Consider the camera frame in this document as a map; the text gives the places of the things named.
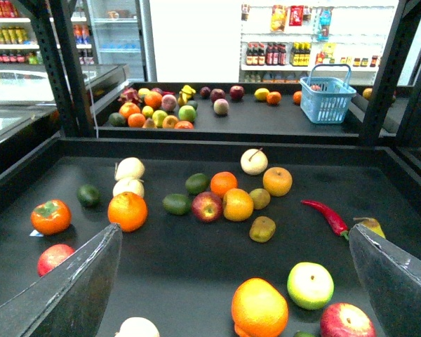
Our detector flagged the orange persimmon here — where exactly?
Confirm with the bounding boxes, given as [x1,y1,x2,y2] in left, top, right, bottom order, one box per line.
[30,199,72,236]

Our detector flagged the brown kiwi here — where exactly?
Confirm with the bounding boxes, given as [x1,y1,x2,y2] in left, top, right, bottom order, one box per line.
[249,216,276,243]

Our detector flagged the large orange mango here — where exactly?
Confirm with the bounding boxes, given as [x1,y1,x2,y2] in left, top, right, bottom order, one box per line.
[231,278,289,336]

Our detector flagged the green avocado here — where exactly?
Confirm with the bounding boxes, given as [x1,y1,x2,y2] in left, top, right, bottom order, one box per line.
[162,193,192,216]

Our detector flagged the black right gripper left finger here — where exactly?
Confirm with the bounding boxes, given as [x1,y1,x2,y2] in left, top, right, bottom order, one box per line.
[0,223,122,336]

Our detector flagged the large orange left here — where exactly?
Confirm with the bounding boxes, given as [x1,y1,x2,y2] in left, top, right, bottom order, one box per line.
[107,192,148,232]

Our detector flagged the small blue far basket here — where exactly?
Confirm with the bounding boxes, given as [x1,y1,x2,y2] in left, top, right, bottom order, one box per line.
[300,64,357,124]

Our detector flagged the black metal shelf rack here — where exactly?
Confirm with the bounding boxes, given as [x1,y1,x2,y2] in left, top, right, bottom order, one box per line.
[0,0,421,337]

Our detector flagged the yellow orange fruit centre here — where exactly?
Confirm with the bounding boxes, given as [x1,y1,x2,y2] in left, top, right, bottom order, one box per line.
[223,188,254,222]

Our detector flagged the white round fruit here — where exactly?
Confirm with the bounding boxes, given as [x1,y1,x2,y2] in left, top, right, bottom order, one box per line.
[112,177,145,198]

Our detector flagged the red apple right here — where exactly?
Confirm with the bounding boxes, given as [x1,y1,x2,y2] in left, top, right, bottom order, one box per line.
[320,303,377,337]

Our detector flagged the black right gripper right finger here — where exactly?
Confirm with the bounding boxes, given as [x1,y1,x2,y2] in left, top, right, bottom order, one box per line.
[349,224,421,336]

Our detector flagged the far orange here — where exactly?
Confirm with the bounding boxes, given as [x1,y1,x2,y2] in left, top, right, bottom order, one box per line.
[266,91,282,105]

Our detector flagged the cream pear with stem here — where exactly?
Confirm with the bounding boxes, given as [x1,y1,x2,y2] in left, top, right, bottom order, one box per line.
[240,148,268,176]

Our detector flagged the small yellow-green pear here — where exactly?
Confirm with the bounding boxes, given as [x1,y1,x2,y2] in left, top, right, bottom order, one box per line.
[353,217,386,239]

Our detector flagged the orange near pears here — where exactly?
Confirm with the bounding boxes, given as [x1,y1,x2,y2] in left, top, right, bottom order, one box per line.
[210,171,238,199]

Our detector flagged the green apple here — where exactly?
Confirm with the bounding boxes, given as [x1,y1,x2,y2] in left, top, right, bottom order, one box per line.
[287,262,335,310]

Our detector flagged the dragon fruit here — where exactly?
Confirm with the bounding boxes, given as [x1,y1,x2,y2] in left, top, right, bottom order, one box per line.
[118,88,142,105]

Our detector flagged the red yellow apple centre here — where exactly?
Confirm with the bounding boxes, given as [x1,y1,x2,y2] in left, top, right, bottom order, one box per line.
[192,192,223,223]

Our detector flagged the far lemon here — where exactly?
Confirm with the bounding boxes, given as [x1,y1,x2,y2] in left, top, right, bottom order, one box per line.
[254,88,269,102]

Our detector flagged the red chili pepper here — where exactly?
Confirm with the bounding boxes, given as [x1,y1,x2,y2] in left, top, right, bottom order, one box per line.
[301,199,349,241]

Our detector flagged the white supermarket shelf with bottles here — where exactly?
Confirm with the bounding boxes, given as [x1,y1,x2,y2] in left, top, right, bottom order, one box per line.
[239,1,398,86]

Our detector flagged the red apple left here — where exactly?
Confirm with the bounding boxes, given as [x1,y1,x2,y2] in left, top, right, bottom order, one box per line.
[37,244,75,277]

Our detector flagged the golden yellow pear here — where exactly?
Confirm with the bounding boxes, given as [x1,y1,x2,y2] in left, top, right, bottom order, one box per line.
[262,166,293,197]

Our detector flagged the glass freezer chest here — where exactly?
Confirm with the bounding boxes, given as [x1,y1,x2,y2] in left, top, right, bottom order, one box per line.
[0,64,130,144]

